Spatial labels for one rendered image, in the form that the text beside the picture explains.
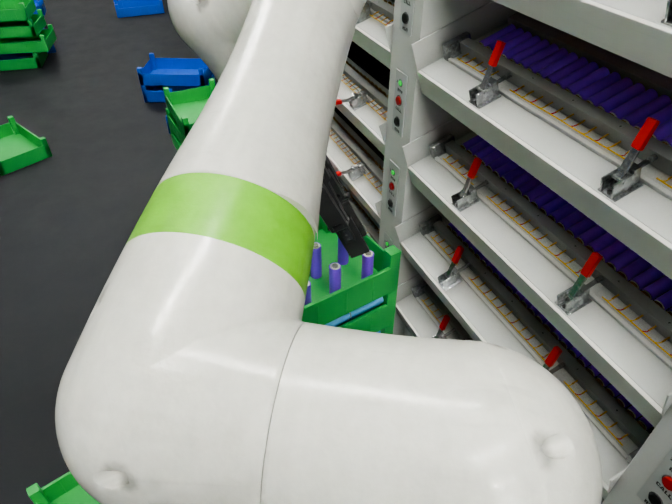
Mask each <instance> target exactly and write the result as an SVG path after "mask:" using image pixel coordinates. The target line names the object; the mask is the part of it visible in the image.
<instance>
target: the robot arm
mask: <svg viewBox="0 0 672 504"><path fill-rule="evenodd" d="M365 3H366V0H167V4H168V11H169V15H170V18H171V21H172V24H173V26H174V28H175V30H176V31H177V33H178V34H179V36H180V37H181V38H182V40H183V41H184V42H185V43H186V44H187V45H188V46H189V47H190V48H191V49H192V50H193V51H194V52H195V53H196V54H197V55H198V56H199V57H200V58H201V59H202V61H203V62H204V63H205V64H206V65H207V66H208V68H209V69H210V70H211V72H212V73H213V74H214V76H215V77H216V79H217V80H218V82H217V84H216V86H215V88H214V90H213V92H212V94H211V96H210V97H209V99H208V101H207V103H206V104H205V106H204V108H203V110H202V111H201V113H200V115H199V117H198V118H197V120H196V122H195V123H194V125H193V127H192V128H191V130H190V132H189V133H188V135H187V137H186V138H185V140H184V141H183V143H182V145H181V146H180V148H179V150H178V151H177V153H176V155H175V156H174V158H173V160H172V162H171V163H170V165H169V167H168V168H167V170H166V172H165V174H164V175H163V177H162V179H161V181H160V182H159V184H158V186H157V188H156V189H155V191H154V193H153V195H152V196H151V198H150V200H149V202H148V204H147V206H146V207H145V209H144V211H143V213H142V215H141V216H140V218H139V220H138V222H137V224H136V226H135V228H134V230H133V232H132V233H131V235H130V237H129V239H128V241H127V243H126V245H125V247H124V249H123V251H122V252H121V254H120V256H119V258H118V260H117V262H116V264H115V266H114V268H113V270H112V272H111V274H110V276H109V278H108V280H107V282H106V284H105V286H104V288H103V290H102V292H101V294H100V296H99V298H98V300H97V302H96V304H95V306H94V308H93V311H92V313H91V315H90V317H89V319H88V321H87V323H86V325H85V327H84V329H83V331H82V334H81V336H80V338H79V340H78V342H77V344H76V347H75V349H74V351H73V353H72V355H71V357H70V359H69V362H68V364H67V366H66V368H65V370H64V373H63V375H62V378H61V381H60V384H59V388H58V392H57V398H56V406H55V426H56V435H57V440H58V444H59V448H60V451H61V453H62V456H63V459H64V461H65V463H66V465H67V467H68V469H69V470H70V472H71V474H72V475H73V477H74V478H75V480H76V481H77V482H78V483H79V484H80V486H81V487H82V488H83V489H84V490H85V491H86V492H87V493H88V494H89V495H90V496H92V497H93V498H94V499H95V500H97V501H98V502H99V503H101V504H601V502H602V489H603V475H602V465H601V459H600V454H599V450H598V446H597V443H596V439H595V437H594V434H593V431H592V429H591V427H590V424H589V422H588V420H587V418H586V416H585V414H584V413H583V411H582V409H581V408H580V406H579V405H578V403H577V401H576V400H575V399H574V397H573V396H572V395H571V393H570V392H569V391H568V390H567V389H566V388H565V386H564V385H563V384H562V383H561V382H560V381H559V380H558V379H557V378H556V377H555V376H553V375H552V374H551V373H550V372H549V371H548V370H546V369H545V368H544V367H542V366H541V365H540V364H538V363H537V362H535V361H533V360H532V359H530V358H528V357H526V356H524V355H522V354H520V353H518V352H516V351H513V350H511V349H508V348H505V347H503V346H499V345H496V344H491V343H486V342H481V341H470V340H452V339H436V338H424V337H412V336H402V335H393V334H384V333H376V332H368V331H361V330H354V329H347V328H340V327H334V326H327V325H321V324H314V323H307V322H303V321H302V316H303V310H304V305H305V299H306V293H307V287H308V281H309V275H310V268H311V262H312V255H313V248H314V241H315V234H316V233H317V240H318V226H319V214H320V216H321V217H322V219H323V220H324V222H325V224H326V225H327V228H328V229H327V230H328V231H330V232H331V233H336V234H337V236H338V237H339V239H340V241H341V242H342V244H343V246H344V247H345V249H346V251H347V252H348V254H349V256H350V257H351V258H354V257H357V256H360V255H362V254H365V253H367V252H369V247H368V245H367V244H366V242H365V240H364V238H363V236H366V235H367V233H366V230H365V228H364V227H363V225H362V223H361V221H360V219H359V218H358V216H357V214H356V212H355V210H354V209H353V207H352V205H351V203H350V201H349V200H348V199H347V198H350V197H351V195H350V192H349V191H347V192H343V190H342V189H344V187H343V184H342V183H341V181H340V179H339V177H338V175H337V173H336V172H335V170H334V168H333V166H332V164H331V162H330V160H329V158H328V157H327V155H326V154H327V148H328V142H329V136H330V130H331V125H332V120H333V115H334V110H335V105H336V100H337V96H338V91H339V87H340V83H341V79H342V75H343V71H344V67H345V63H346V60H347V56H348V53H349V49H350V46H351V42H352V39H353V36H354V32H355V26H356V23H357V21H358V19H359V17H360V14H361V12H362V10H363V7H364V5H365ZM345 199H347V200H345Z"/></svg>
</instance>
